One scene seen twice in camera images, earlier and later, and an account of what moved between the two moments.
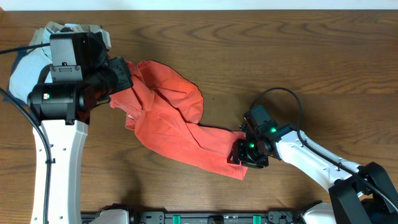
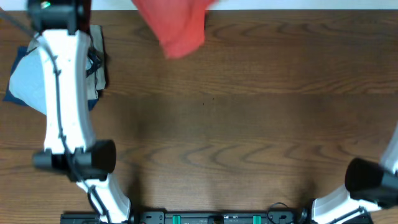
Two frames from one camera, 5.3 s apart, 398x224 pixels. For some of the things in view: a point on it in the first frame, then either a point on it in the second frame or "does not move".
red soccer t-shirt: [161, 103] -> [180, 24]
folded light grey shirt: [29, 69] does not move
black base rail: [251, 217] does not move
